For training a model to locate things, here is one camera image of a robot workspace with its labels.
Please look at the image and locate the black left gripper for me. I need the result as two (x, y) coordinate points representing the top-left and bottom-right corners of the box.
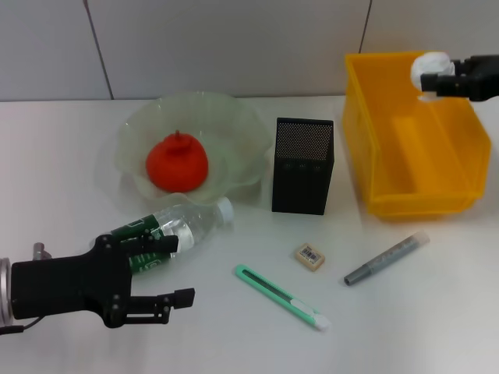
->
(10, 231), (196, 331)

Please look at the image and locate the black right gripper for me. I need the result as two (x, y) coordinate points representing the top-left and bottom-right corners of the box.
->
(419, 53), (499, 104)

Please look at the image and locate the white paper ball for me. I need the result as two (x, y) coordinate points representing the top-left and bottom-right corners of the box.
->
(409, 51), (457, 104)

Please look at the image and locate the clear green-label water bottle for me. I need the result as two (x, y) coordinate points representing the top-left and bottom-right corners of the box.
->
(110, 196), (235, 277)

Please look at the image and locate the red-orange toy orange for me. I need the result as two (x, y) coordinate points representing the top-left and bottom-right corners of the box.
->
(145, 129), (210, 193)

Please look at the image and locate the green utility knife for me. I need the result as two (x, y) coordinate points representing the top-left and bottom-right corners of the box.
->
(234, 264), (333, 333)

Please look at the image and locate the beige eraser with barcode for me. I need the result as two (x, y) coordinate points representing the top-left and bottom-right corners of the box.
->
(292, 242), (327, 272)

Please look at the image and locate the pale green glass fruit plate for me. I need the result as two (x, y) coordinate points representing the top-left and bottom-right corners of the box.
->
(112, 91), (274, 206)

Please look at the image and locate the black mesh pen holder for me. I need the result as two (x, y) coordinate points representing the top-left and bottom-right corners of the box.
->
(271, 116), (334, 217)

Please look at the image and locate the grey marker pen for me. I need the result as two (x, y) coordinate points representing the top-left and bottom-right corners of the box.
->
(343, 230), (431, 288)

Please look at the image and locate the yellow plastic bin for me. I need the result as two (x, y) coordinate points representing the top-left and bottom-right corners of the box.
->
(342, 49), (492, 220)

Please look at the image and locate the left arm gripper cable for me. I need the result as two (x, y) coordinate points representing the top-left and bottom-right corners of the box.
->
(0, 242), (55, 337)

